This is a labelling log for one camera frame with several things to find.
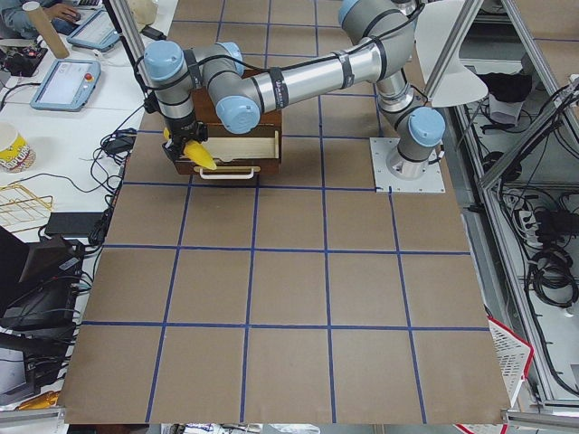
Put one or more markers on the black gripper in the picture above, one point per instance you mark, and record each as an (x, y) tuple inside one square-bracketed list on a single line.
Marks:
[(185, 127)]

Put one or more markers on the yellow corn cob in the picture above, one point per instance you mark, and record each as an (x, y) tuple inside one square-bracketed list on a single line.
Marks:
[(195, 152)]

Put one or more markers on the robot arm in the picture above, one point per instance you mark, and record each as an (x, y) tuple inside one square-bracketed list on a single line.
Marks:
[(382, 37)]

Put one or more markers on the dark wooden drawer cabinet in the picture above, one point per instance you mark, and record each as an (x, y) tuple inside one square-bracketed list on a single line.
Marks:
[(271, 122)]

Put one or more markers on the blue teach pendant near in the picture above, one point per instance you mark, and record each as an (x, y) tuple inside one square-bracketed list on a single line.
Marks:
[(67, 86)]

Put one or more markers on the blue teach pendant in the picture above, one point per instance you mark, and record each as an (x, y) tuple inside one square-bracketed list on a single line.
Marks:
[(67, 86), (97, 32)]

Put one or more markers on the blue teach pendant far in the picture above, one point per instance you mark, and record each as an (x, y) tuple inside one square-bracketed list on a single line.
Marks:
[(97, 32)]

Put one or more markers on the paper popcorn cup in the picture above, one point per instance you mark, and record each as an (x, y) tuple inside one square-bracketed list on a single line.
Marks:
[(16, 155)]

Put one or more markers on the cardboard tube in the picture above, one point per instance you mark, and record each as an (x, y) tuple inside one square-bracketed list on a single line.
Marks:
[(43, 24)]

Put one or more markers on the white lamp shade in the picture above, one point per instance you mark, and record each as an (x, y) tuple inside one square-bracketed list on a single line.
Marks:
[(440, 31)]

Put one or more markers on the red white plastic basket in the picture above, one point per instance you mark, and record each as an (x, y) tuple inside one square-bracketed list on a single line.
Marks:
[(514, 357)]

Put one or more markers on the aluminium frame post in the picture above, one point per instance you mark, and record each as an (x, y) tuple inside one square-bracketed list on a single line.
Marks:
[(123, 21)]

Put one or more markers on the gold wire rack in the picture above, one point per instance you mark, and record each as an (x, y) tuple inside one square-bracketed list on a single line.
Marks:
[(23, 210)]

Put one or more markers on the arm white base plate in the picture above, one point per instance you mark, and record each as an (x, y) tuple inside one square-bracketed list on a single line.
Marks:
[(393, 174)]

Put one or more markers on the orange screwdriver handle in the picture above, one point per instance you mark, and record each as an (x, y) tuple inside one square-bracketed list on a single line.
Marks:
[(43, 401)]

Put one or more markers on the aluminium frame structure right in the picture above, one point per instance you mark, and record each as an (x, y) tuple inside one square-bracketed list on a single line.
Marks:
[(518, 149)]

